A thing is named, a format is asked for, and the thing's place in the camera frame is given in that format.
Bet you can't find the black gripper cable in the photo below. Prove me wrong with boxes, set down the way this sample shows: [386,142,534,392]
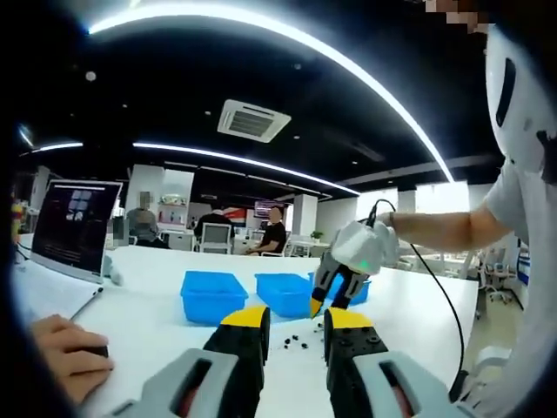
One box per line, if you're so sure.
[365,199,469,404]

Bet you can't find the white chair armrest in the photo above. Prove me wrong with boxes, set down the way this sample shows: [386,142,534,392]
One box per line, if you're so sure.
[472,346,513,371]

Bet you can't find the small grey object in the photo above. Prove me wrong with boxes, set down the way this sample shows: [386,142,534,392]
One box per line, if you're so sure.
[100,254,125,287]

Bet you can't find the ceiling air conditioner vent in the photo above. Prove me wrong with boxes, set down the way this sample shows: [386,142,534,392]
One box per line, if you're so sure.
[216,98,292,144]

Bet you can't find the colourful toy figure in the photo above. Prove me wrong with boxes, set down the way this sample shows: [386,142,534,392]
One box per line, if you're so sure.
[11,198,23,239]

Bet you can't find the white chest device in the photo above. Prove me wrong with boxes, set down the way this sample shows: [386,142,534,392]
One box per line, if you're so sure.
[485,24,557,184]

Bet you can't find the small black screws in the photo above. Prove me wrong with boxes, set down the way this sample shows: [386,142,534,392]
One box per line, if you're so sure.
[272,324,325,352]

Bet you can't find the white mesh office chair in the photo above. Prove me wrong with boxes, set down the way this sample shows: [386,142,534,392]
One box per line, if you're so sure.
[198,222,234,256]

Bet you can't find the silver laptop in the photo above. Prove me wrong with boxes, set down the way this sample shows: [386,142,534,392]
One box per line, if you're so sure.
[10,178,125,326]

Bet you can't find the operator in white shirt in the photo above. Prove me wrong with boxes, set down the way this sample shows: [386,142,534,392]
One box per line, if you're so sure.
[482,160,557,418]

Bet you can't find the white panel with blue lines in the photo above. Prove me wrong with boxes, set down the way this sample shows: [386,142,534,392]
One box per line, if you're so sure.
[515,247,534,287]

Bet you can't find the long ceiling light strip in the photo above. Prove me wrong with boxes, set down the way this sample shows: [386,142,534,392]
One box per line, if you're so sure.
[86,6,456,184]

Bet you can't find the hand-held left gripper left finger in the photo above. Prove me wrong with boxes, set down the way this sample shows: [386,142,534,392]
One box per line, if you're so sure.
[111,304,272,418]

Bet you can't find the red blue wall poster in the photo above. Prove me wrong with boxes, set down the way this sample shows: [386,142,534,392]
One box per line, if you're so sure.
[224,206,250,224]

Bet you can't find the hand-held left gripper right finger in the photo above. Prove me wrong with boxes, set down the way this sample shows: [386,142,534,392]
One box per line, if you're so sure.
[322,307,473,418]

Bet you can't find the purple wall screen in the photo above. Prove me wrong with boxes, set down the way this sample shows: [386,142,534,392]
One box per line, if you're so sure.
[254,199,285,219]

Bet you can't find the blue plastic bin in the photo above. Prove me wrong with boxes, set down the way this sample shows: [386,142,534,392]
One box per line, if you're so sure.
[180,270,250,326]
[254,273,315,319]
[307,270,373,306]

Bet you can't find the shelf of colourful items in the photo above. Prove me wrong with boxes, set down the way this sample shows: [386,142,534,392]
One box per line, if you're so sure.
[158,193,191,227]

